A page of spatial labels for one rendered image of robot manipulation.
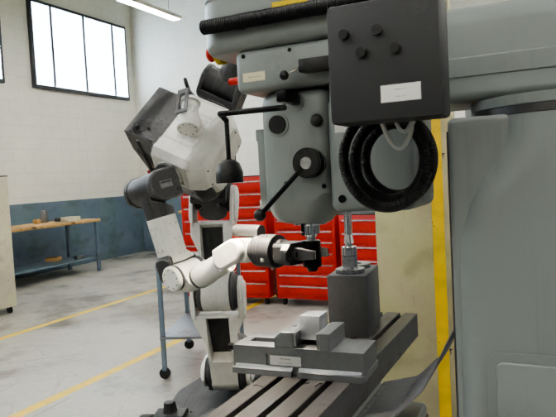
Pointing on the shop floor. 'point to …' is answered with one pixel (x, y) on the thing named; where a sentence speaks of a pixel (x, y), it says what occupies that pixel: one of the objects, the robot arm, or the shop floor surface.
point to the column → (504, 255)
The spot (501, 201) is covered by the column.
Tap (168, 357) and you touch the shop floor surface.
